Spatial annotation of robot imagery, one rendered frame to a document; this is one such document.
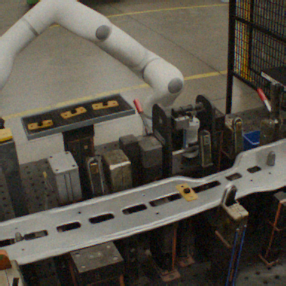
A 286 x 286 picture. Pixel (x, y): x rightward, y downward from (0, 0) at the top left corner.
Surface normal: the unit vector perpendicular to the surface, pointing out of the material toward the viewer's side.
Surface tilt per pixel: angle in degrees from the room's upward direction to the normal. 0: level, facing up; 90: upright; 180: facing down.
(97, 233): 0
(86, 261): 0
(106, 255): 0
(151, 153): 90
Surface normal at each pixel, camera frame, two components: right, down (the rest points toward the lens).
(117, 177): 0.41, 0.47
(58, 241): -0.02, -0.85
